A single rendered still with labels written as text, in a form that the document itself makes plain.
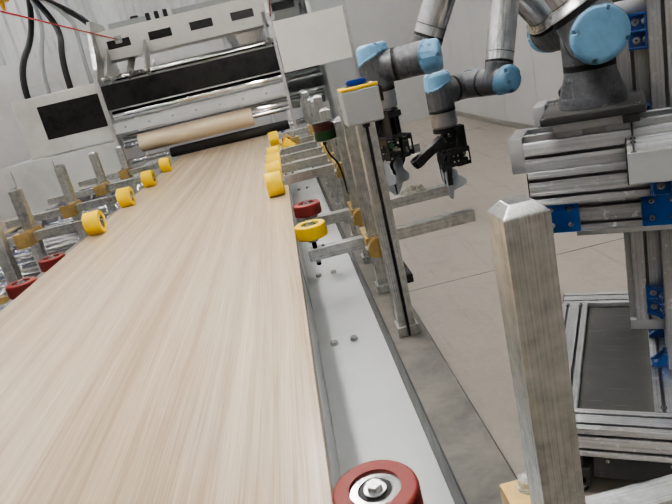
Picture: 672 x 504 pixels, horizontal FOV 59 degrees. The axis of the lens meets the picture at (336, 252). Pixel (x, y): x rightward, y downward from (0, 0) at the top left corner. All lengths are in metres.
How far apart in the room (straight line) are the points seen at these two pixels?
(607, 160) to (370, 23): 9.25
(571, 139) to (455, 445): 0.86
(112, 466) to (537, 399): 0.48
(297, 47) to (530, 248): 3.79
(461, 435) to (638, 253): 1.07
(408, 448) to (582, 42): 0.87
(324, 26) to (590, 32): 2.98
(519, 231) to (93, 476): 0.54
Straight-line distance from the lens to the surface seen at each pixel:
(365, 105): 1.12
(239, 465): 0.66
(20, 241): 2.23
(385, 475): 0.59
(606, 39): 1.38
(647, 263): 1.92
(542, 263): 0.45
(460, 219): 1.54
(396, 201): 1.75
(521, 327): 0.46
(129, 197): 2.57
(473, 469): 0.90
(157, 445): 0.75
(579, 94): 1.52
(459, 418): 1.00
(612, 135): 1.54
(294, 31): 4.18
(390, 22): 10.70
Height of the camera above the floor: 1.27
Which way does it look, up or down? 17 degrees down
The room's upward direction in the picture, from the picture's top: 13 degrees counter-clockwise
